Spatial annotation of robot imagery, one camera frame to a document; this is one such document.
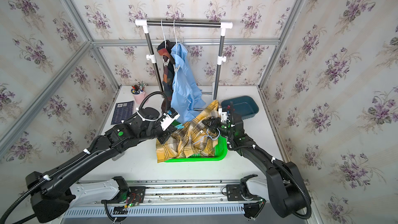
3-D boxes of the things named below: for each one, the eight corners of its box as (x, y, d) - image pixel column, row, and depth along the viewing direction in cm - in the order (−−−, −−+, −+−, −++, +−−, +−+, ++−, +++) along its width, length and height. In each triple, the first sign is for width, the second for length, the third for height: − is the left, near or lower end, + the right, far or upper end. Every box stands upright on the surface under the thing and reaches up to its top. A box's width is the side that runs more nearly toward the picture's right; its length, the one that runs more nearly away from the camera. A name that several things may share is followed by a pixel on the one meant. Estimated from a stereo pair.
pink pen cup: (135, 104, 110) (129, 92, 101) (139, 92, 118) (134, 80, 108) (147, 104, 110) (142, 92, 101) (151, 92, 118) (146, 80, 109)
